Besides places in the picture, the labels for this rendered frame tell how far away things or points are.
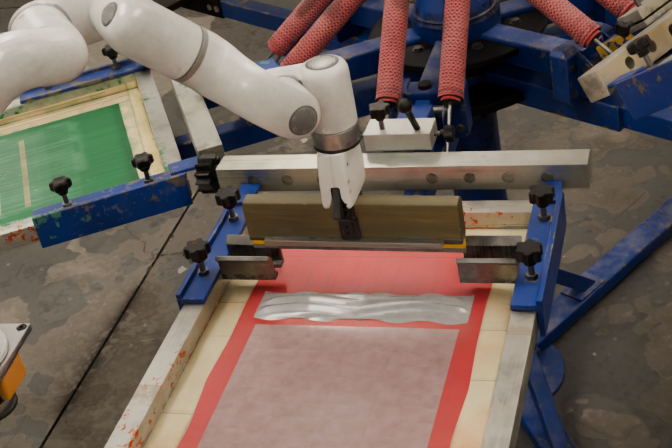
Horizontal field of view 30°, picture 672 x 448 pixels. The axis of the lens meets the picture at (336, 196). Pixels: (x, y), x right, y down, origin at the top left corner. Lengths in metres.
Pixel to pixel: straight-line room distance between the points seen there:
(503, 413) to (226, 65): 0.61
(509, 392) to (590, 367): 1.54
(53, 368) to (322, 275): 1.74
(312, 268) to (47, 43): 0.73
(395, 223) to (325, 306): 0.19
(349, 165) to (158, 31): 0.39
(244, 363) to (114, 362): 1.72
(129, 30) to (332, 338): 0.61
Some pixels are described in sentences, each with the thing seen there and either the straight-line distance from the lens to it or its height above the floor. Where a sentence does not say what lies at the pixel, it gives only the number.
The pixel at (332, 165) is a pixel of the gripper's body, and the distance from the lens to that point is 1.90.
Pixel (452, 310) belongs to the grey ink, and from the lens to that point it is 2.00.
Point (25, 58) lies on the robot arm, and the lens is 1.65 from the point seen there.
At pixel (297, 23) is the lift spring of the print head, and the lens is 2.71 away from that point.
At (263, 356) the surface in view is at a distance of 2.00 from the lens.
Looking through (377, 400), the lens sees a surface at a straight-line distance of 1.87.
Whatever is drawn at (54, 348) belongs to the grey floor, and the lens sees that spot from 3.84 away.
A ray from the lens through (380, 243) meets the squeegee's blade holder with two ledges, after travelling 1.98.
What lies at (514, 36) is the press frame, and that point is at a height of 1.02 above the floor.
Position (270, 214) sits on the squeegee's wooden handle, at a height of 1.12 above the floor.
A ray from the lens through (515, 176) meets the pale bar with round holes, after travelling 2.20.
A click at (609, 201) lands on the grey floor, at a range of 3.94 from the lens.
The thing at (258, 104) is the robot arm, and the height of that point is 1.40.
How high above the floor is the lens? 2.19
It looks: 32 degrees down
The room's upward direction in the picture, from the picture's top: 12 degrees counter-clockwise
